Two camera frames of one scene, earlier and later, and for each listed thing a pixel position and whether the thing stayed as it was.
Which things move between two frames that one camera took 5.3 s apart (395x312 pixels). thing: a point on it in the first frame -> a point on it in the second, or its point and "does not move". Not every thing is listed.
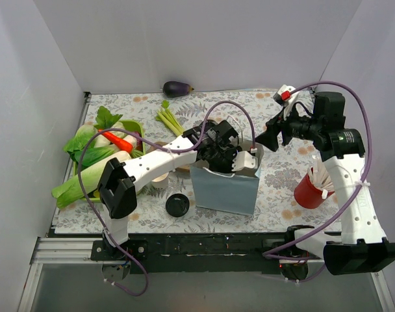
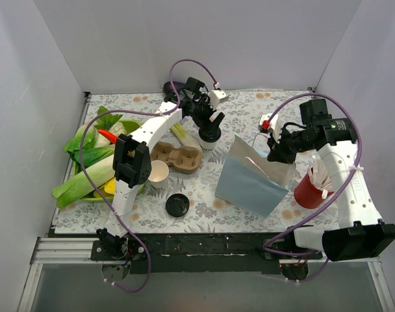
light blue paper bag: (235, 192) -> (249, 179)
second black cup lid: (177, 205) does not move
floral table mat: (203, 171) does not move
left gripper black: (224, 159) -> (206, 118)
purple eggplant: (175, 89) does not move
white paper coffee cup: (160, 182) does not move
